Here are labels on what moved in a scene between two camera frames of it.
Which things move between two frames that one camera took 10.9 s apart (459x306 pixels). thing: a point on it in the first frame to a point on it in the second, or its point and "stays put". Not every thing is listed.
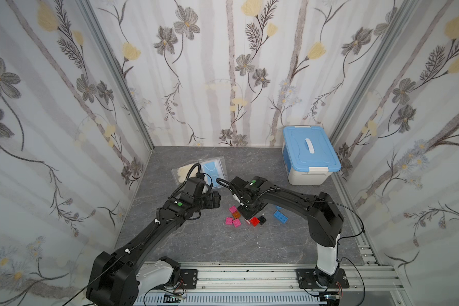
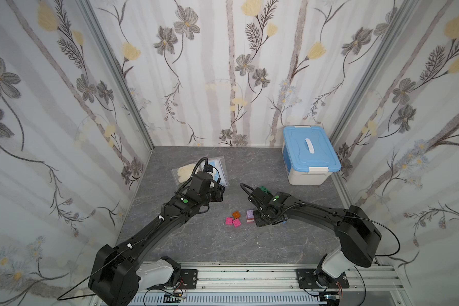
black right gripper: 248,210 to 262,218
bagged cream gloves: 180,173 stays put
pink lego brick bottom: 236,222 stays put
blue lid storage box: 309,153 stays put
